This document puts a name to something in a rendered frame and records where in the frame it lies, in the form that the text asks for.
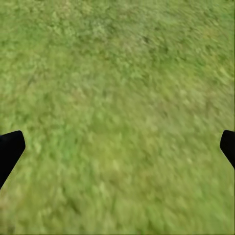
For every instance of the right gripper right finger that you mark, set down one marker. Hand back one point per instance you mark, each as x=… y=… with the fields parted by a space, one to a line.
x=227 y=145

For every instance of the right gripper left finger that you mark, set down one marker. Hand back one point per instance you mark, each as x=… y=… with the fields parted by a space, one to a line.
x=12 y=146

